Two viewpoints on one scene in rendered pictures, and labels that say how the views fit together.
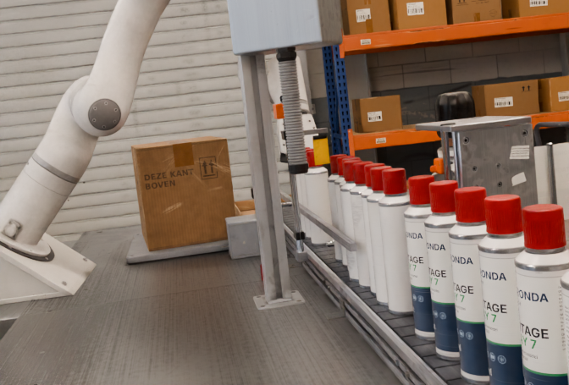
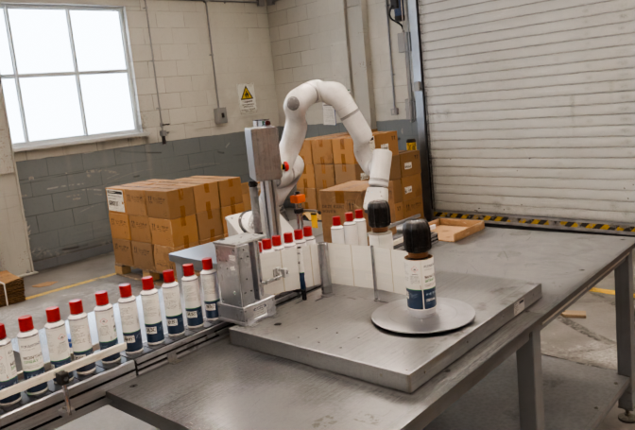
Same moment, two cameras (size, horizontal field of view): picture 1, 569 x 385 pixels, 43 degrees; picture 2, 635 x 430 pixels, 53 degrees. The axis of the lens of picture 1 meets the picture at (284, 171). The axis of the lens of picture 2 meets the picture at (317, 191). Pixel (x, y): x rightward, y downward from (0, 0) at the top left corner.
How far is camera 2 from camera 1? 199 cm
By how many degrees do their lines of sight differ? 50
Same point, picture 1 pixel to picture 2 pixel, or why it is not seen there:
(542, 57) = not seen: outside the picture
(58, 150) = not seen: hidden behind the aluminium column
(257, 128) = (267, 209)
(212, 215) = not seen: hidden behind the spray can
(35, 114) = (500, 103)
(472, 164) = (219, 258)
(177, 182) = (336, 211)
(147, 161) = (323, 197)
